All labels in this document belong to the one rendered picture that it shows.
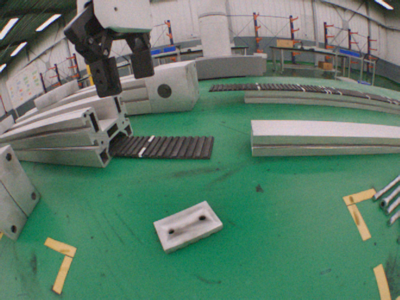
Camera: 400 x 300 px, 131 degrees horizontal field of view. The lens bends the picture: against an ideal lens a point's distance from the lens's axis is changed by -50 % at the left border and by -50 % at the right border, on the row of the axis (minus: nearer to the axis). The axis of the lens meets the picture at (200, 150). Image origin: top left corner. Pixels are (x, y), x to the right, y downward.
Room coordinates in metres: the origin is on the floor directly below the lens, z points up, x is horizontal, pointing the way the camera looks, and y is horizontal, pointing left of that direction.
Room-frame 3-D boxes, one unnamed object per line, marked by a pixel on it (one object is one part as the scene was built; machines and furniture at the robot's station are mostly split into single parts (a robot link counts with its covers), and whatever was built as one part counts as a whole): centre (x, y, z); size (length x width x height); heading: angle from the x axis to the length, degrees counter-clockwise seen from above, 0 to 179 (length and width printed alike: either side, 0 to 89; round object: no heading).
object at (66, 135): (0.34, 0.51, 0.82); 0.80 x 0.10 x 0.09; 75
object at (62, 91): (0.52, 0.47, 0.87); 0.16 x 0.11 x 0.07; 75
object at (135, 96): (0.52, 0.47, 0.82); 0.80 x 0.10 x 0.09; 75
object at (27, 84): (4.00, 4.83, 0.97); 1.51 x 0.50 x 1.95; 102
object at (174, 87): (0.42, 0.03, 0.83); 0.12 x 0.09 x 0.10; 165
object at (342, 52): (2.73, -3.59, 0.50); 1.03 x 0.55 x 1.01; 177
